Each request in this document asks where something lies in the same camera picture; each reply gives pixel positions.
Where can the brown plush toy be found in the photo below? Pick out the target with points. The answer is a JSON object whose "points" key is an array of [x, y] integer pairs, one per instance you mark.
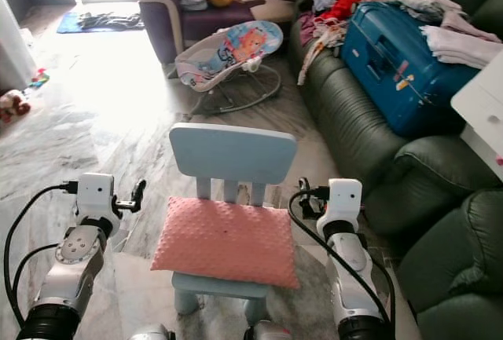
{"points": [[14, 106]]}

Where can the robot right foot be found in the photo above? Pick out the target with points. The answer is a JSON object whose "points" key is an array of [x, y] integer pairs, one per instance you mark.
{"points": [[269, 331]]}

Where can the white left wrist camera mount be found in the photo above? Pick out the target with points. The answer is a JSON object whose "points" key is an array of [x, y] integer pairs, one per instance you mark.
{"points": [[94, 193]]}

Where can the white cabinet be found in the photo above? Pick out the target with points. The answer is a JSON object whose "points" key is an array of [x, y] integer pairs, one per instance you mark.
{"points": [[14, 49]]}

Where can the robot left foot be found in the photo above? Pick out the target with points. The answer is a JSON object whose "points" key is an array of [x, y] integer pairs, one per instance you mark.
{"points": [[151, 334]]}

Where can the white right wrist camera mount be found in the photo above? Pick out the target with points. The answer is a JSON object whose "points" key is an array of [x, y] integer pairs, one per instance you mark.
{"points": [[344, 202]]}

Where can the purple armchair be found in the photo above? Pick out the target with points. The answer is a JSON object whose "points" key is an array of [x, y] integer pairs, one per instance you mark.
{"points": [[165, 26]]}

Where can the red garment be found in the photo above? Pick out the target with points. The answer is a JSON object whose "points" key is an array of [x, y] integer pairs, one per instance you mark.
{"points": [[346, 2]]}

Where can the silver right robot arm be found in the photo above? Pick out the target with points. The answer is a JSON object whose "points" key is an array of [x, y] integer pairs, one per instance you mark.
{"points": [[350, 271]]}

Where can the pink dotted pillow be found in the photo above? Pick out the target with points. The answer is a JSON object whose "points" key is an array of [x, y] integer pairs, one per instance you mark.
{"points": [[224, 242]]}

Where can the white folded cloth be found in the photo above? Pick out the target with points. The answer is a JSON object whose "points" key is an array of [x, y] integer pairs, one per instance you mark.
{"points": [[460, 45]]}

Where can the light blue child chair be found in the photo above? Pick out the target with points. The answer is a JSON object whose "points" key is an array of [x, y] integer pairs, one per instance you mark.
{"points": [[232, 151]]}

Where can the patterned hanging cloth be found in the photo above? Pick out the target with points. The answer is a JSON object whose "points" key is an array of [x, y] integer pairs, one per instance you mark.
{"points": [[322, 42]]}

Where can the grey crumpled clothing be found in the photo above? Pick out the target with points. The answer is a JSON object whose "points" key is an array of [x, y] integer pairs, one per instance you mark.
{"points": [[424, 4]]}

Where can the small colourful toy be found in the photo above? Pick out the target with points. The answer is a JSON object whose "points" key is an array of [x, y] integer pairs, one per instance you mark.
{"points": [[38, 79]]}

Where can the printed baby bouncer seat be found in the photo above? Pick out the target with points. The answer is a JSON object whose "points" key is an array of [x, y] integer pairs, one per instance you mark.
{"points": [[228, 53]]}

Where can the dark green leather sofa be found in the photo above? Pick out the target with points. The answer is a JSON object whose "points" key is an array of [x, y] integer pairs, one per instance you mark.
{"points": [[354, 120]]}

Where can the white table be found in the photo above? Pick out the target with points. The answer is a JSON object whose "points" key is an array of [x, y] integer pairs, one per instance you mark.
{"points": [[483, 104]]}

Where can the blue floor mat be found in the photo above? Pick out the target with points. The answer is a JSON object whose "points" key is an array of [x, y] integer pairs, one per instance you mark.
{"points": [[69, 23]]}

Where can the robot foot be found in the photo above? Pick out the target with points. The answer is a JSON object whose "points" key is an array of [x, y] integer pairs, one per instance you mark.
{"points": [[269, 331], [151, 334]]}

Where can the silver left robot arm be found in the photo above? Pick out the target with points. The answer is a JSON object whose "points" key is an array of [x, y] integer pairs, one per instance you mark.
{"points": [[80, 247]]}

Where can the dark crumpled clothes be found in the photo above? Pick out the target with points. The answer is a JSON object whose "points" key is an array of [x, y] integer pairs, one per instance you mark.
{"points": [[110, 20]]}

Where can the blue hard suitcase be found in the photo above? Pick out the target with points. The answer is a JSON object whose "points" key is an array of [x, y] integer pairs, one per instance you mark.
{"points": [[397, 73]]}

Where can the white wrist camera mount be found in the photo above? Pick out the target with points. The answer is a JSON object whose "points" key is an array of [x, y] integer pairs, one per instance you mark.
{"points": [[94, 193], [344, 202]]}

